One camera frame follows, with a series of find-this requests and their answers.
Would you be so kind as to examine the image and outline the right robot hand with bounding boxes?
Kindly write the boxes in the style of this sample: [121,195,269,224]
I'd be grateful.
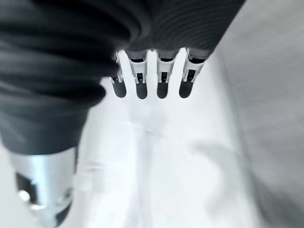
[0,0,247,228]

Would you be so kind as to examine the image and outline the grey fabric sofa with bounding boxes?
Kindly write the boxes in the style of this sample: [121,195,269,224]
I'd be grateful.
[206,0,304,228]

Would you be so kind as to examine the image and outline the white garment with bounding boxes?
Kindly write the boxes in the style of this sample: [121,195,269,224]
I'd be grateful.
[0,48,263,228]

